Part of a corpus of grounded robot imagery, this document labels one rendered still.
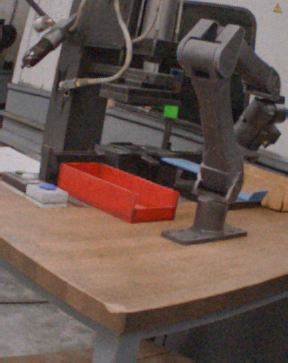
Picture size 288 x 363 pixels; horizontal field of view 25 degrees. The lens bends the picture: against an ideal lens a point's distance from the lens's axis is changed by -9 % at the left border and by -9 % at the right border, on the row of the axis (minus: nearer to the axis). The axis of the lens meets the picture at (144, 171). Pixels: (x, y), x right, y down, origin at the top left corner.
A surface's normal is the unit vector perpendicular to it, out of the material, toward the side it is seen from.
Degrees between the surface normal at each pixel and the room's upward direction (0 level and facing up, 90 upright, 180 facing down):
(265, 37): 90
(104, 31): 90
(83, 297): 90
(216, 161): 119
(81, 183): 90
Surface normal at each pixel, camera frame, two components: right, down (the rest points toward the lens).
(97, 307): -0.72, 0.00
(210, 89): -0.60, 0.51
